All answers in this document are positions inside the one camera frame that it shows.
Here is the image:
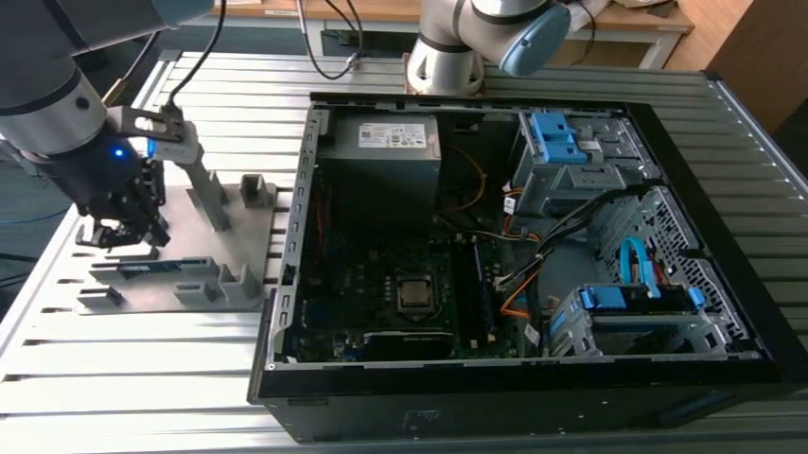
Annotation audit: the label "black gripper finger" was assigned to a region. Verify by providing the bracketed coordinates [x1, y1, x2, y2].
[127, 188, 172, 248]
[74, 207, 131, 250]

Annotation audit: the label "grey parts rack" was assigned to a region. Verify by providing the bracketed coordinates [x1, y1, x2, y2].
[73, 158, 283, 316]

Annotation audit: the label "grey power supply unit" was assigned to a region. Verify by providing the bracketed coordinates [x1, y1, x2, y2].
[314, 112, 442, 223]

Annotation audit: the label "green motherboard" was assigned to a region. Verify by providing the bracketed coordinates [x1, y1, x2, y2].
[292, 226, 529, 364]

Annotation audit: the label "silver CPU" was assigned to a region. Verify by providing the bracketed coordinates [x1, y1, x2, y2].
[396, 278, 440, 307]

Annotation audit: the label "black graphics card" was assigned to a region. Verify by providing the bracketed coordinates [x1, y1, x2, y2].
[362, 329, 456, 360]

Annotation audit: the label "blue plastic disk carrier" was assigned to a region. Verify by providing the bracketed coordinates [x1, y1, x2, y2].
[542, 140, 589, 166]
[530, 112, 574, 143]

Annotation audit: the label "black open PC case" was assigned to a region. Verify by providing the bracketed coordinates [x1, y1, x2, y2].
[244, 91, 796, 445]

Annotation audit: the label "tall metal drive cage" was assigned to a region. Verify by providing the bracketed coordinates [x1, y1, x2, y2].
[510, 111, 663, 218]

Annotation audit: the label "hard disk in blue carrier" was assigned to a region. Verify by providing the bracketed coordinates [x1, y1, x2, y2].
[577, 282, 708, 317]

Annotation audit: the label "low metal drive cage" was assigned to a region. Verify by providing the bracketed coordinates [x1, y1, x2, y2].
[545, 283, 752, 358]

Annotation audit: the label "brown wooden cabinet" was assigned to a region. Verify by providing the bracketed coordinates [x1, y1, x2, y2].
[665, 0, 808, 136]

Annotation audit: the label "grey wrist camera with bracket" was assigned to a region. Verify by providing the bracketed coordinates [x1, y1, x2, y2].
[104, 106, 204, 162]

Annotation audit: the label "thin red wire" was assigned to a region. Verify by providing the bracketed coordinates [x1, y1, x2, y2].
[312, 192, 328, 250]

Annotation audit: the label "cable with metal plug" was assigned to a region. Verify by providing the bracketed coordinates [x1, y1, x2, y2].
[295, 0, 366, 80]

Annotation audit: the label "thin yellow wire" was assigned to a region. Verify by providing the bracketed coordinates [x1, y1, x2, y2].
[440, 144, 489, 214]

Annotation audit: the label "orange data wire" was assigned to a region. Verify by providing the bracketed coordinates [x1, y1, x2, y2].
[501, 283, 538, 323]

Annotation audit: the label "orange yellow power wires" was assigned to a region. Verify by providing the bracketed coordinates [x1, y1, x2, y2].
[466, 226, 545, 245]

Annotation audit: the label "black cable bundle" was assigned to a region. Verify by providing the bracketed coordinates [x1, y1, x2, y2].
[495, 183, 655, 297]

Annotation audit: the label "light blue data wire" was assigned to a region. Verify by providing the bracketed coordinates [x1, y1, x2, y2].
[619, 237, 662, 300]

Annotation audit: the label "wooden desk white frame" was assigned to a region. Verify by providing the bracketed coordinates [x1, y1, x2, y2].
[207, 0, 696, 70]

